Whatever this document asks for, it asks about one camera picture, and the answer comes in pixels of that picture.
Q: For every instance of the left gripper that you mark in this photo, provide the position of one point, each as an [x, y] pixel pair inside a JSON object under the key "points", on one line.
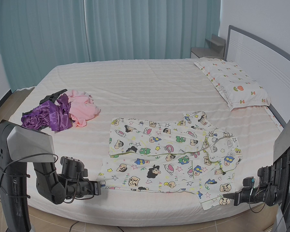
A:
{"points": [[91, 187]]}

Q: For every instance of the black garment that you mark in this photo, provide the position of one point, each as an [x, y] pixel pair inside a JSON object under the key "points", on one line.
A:
{"points": [[55, 95]]}

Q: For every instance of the white printed pillow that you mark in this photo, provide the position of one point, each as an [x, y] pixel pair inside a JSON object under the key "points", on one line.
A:
{"points": [[273, 117], [234, 83]]}

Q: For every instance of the white printed pyjama top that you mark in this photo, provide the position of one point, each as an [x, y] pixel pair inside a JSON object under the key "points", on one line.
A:
{"points": [[159, 158]]}

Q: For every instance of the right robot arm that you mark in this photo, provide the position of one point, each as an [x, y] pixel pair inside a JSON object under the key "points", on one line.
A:
{"points": [[285, 153]]}

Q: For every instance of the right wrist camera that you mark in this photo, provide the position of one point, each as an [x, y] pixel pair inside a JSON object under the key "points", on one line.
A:
{"points": [[248, 182]]}

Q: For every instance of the pink garment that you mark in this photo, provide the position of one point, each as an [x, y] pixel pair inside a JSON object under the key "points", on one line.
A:
{"points": [[84, 110]]}

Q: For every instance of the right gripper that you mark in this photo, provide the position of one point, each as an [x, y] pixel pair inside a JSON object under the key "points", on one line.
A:
{"points": [[243, 197]]}

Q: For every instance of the blue-green curtain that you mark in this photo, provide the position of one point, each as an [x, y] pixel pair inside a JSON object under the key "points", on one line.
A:
{"points": [[147, 20], [43, 32]]}

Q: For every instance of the bed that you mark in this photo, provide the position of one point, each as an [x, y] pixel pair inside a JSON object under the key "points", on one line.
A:
{"points": [[135, 86]]}

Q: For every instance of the grey bedside table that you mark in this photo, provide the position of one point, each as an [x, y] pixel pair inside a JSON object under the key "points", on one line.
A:
{"points": [[200, 51]]}

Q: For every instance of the purple satin garment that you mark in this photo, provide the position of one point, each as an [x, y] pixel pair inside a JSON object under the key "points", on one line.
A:
{"points": [[58, 117]]}

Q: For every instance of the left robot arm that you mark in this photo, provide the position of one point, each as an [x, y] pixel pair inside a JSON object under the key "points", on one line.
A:
{"points": [[29, 144]]}

